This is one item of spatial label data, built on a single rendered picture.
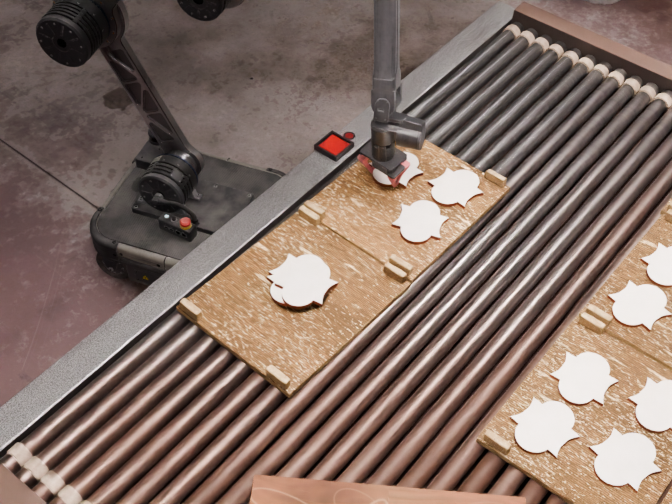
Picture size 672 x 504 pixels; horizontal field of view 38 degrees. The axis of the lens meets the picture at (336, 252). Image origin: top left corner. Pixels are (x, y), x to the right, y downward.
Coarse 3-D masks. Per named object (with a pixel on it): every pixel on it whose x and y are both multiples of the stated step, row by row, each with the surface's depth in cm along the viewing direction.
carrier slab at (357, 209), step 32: (448, 160) 252; (320, 192) 243; (352, 192) 244; (384, 192) 244; (416, 192) 244; (352, 224) 236; (384, 224) 237; (448, 224) 237; (384, 256) 230; (416, 256) 230
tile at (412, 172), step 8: (408, 152) 252; (408, 160) 250; (416, 160) 250; (408, 168) 248; (416, 168) 248; (376, 176) 245; (384, 176) 245; (408, 176) 246; (416, 176) 247; (384, 184) 244; (400, 184) 245
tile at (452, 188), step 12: (432, 180) 245; (444, 180) 246; (456, 180) 246; (468, 180) 246; (432, 192) 243; (444, 192) 243; (456, 192) 243; (468, 192) 243; (480, 192) 243; (444, 204) 240; (456, 204) 241
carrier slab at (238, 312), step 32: (288, 224) 236; (320, 224) 236; (256, 256) 229; (320, 256) 229; (352, 256) 230; (224, 288) 222; (256, 288) 222; (352, 288) 223; (384, 288) 223; (192, 320) 217; (224, 320) 216; (256, 320) 216; (288, 320) 217; (320, 320) 217; (352, 320) 217; (256, 352) 211; (288, 352) 211; (320, 352) 211
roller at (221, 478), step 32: (608, 96) 276; (576, 128) 267; (544, 160) 257; (512, 192) 249; (480, 224) 241; (448, 256) 234; (416, 288) 227; (384, 320) 220; (352, 352) 214; (320, 384) 208; (288, 416) 203; (256, 448) 198; (224, 480) 193
